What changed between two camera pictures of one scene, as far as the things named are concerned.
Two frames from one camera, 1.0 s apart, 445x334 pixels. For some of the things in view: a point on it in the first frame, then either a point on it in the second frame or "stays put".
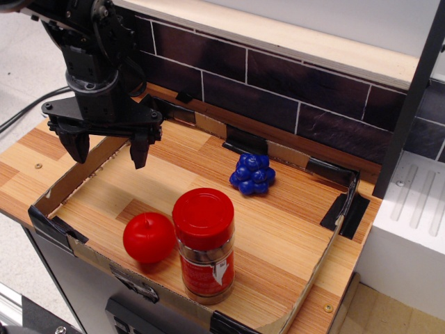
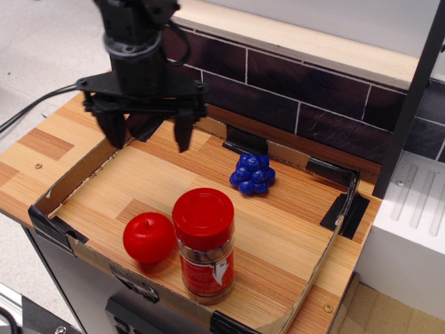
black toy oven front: [141, 316] stays put
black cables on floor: [21, 113] stays put
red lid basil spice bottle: [204, 220] stays put
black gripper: [98, 107] to [138, 84]
